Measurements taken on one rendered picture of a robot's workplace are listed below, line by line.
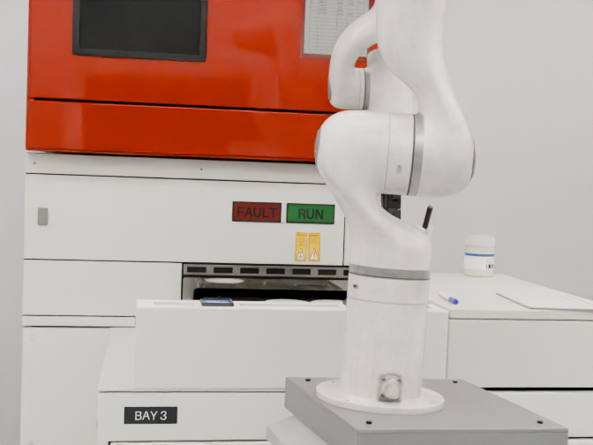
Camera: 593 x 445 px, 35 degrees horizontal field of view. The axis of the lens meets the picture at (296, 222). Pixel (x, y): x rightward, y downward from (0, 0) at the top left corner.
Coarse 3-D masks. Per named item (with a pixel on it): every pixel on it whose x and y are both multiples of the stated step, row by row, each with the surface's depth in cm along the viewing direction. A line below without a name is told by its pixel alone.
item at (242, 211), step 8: (240, 208) 224; (248, 208) 224; (256, 208) 224; (264, 208) 225; (272, 208) 225; (240, 216) 224; (248, 216) 224; (256, 216) 224; (264, 216) 225; (272, 216) 225
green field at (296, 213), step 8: (296, 208) 226; (304, 208) 226; (312, 208) 226; (320, 208) 227; (328, 208) 227; (288, 216) 226; (296, 216) 226; (304, 216) 226; (312, 216) 227; (320, 216) 227; (328, 216) 227
